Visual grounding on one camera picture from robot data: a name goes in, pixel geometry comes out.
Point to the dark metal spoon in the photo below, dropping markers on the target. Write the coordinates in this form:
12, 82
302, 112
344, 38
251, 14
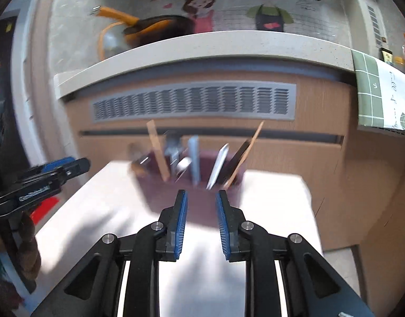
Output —
138, 153

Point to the white shelf cabinet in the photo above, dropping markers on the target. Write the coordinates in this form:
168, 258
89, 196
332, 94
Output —
24, 89

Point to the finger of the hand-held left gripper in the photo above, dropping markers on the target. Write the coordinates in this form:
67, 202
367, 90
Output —
57, 163
68, 172

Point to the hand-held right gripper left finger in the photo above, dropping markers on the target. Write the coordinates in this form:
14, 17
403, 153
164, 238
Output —
180, 226

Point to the white ball-tipped utensil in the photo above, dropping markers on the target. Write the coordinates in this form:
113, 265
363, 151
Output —
183, 165

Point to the white wall duct cover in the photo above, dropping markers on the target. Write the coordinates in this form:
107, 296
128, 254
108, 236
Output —
359, 13

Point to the short grey vent grille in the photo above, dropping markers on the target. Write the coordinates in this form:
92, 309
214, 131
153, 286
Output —
387, 132

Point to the white tablecloth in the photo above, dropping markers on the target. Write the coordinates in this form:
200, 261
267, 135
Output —
281, 204

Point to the black knife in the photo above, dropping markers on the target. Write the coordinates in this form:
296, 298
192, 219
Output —
238, 161

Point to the white spoon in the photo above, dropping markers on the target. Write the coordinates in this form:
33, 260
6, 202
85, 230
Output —
218, 166

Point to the grey-blue spoon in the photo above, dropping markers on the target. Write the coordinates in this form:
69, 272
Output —
194, 158

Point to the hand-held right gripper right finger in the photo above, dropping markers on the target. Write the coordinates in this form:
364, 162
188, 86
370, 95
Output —
224, 228

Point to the small yellow object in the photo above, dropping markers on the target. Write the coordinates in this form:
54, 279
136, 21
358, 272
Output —
398, 60

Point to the cartoon wall sticker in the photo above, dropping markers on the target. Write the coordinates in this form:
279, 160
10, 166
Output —
268, 13

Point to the red floor mat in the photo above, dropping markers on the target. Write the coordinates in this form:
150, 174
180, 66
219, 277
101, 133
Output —
44, 209

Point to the wooden spoon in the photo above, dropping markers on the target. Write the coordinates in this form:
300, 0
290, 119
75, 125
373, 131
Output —
157, 152

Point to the black refrigerator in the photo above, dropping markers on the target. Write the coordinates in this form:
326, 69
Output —
1, 72

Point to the green checked towel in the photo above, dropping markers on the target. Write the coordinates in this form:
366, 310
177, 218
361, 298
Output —
387, 92

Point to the wooden chopstick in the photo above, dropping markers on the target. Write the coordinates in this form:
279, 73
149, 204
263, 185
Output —
252, 142

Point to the long grey vent grille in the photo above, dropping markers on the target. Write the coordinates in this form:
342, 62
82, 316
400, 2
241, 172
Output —
195, 102

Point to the glass lid with yellow rim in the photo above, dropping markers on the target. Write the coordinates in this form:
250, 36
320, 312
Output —
113, 41

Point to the kitchen counter with stone top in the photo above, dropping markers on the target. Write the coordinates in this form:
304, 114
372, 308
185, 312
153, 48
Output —
222, 44

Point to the small dark sign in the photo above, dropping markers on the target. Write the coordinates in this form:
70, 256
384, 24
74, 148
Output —
386, 56

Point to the purple plastic utensil holder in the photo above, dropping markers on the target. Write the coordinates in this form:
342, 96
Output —
202, 201

